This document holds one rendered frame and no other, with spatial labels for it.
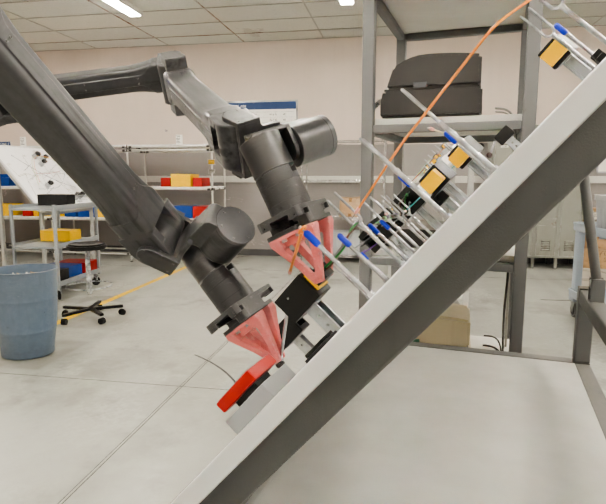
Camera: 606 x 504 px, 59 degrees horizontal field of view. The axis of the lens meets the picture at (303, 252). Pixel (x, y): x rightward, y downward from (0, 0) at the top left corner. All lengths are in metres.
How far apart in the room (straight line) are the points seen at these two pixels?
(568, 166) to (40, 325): 3.93
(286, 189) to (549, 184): 0.31
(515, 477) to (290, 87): 7.81
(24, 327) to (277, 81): 5.66
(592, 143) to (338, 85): 7.92
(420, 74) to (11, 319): 3.29
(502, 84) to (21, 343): 6.88
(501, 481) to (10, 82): 0.89
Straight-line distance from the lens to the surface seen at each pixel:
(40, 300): 4.15
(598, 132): 0.52
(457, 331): 1.76
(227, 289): 0.74
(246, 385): 0.49
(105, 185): 0.69
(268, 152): 0.68
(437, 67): 1.72
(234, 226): 0.70
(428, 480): 0.96
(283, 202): 0.67
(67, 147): 0.67
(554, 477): 1.04
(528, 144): 0.37
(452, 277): 0.52
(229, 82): 8.75
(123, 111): 9.40
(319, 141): 0.72
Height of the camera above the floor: 1.29
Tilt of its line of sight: 8 degrees down
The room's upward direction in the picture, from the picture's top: straight up
